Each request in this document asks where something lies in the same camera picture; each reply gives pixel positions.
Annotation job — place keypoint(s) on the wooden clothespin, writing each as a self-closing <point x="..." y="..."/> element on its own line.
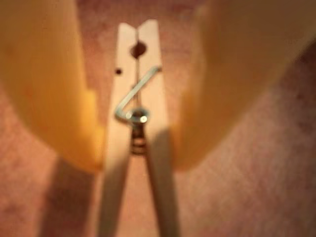
<point x="123" y="86"/>

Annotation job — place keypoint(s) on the brown wooden bowl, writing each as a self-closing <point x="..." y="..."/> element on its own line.
<point x="259" y="185"/>

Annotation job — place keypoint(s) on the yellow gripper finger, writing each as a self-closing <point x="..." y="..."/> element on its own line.
<point x="234" y="74"/>
<point x="49" y="86"/>

